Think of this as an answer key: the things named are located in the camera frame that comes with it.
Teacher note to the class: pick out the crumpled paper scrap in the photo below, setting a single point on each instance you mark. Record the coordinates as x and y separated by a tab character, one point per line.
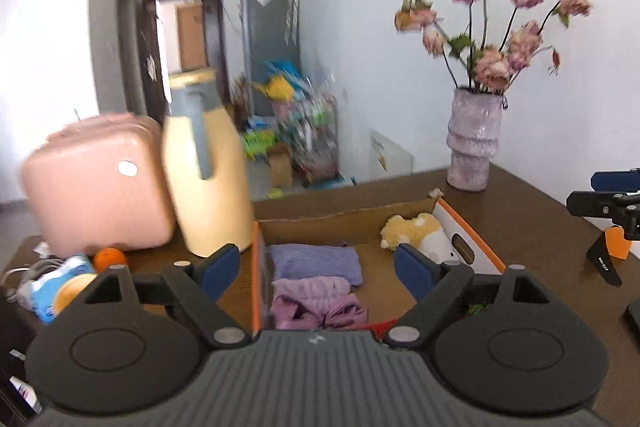
435	193

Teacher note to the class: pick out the purple towel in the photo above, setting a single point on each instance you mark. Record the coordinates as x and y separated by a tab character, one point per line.
315	262

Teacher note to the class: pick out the blue and white wipes pack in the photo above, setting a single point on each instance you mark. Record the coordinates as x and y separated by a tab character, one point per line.
47	292

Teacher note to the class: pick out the brown wooden door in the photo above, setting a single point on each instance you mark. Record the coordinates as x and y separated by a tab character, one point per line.
191	37

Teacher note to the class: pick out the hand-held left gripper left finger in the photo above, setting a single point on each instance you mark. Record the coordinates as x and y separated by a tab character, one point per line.
220	267

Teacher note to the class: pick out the black paper bag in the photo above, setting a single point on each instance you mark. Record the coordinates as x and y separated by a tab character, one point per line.
12	347

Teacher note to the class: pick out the orange fruit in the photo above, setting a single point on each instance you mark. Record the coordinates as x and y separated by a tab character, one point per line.
109	258

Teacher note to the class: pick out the dried pink roses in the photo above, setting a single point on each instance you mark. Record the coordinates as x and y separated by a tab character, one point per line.
490	62

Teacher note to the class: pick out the yellow thermos jug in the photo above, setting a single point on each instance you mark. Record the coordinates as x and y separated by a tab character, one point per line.
220	207

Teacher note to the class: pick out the lavender fluffy towel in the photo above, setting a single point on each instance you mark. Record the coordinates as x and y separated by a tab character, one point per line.
320	304

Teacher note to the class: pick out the yellow and white plush toy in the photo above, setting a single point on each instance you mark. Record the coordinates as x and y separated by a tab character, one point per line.
415	229

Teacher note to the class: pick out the lilac textured vase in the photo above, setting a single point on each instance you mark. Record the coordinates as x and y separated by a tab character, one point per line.
474	142

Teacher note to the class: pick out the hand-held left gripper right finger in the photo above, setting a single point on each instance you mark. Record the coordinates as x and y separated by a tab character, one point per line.
415	269

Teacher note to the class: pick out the red and orange cardboard box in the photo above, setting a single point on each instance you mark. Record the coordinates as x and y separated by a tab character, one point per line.
380	287

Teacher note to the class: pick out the pink suitcase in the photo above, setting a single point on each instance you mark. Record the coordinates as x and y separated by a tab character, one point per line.
95	192

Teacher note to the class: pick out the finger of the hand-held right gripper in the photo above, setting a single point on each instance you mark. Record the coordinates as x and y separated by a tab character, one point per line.
595	202
617	180

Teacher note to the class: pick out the grey refrigerator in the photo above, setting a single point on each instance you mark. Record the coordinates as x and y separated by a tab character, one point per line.
267	47

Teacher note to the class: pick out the pile of household clutter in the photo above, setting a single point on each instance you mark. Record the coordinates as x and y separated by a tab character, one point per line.
300	127

